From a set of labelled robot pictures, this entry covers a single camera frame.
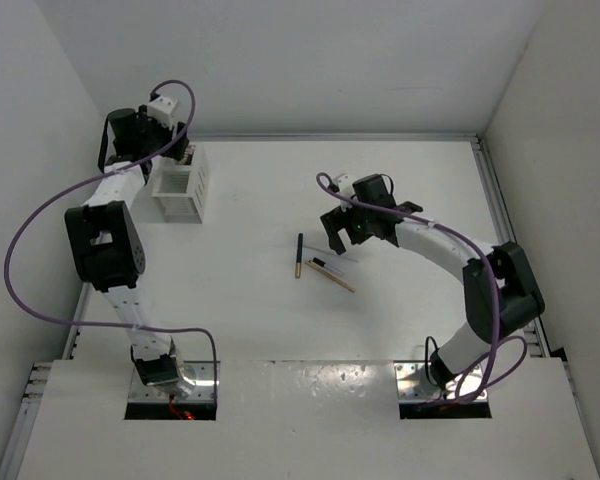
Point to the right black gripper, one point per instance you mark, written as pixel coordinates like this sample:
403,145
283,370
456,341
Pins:
337,220

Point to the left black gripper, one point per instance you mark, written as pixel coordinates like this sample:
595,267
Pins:
143,120

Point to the dark green gold mascara tube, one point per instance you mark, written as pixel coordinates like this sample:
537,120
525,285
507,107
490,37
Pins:
299,256

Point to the thin clear silver stick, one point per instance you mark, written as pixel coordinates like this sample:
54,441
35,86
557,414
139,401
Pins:
330,254

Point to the pink makeup stick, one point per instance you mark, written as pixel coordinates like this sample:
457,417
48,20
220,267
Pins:
187,156

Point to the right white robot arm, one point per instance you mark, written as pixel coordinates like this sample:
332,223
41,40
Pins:
500,291

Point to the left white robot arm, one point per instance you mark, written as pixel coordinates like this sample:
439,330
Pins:
105,244

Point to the gold makeup pencil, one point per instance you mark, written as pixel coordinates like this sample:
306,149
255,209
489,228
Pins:
330,276

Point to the black white eyeliner pen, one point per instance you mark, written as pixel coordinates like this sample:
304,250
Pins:
327,267

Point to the white slotted organizer box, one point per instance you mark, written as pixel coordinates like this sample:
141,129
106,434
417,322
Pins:
181,190

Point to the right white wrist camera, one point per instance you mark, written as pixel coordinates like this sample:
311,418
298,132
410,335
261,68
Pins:
344,183

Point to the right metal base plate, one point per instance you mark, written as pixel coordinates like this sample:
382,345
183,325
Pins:
414,388

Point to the metal base plate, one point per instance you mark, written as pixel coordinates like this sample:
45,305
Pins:
198,388
414,388

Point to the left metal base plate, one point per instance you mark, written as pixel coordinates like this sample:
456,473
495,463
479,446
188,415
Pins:
198,388

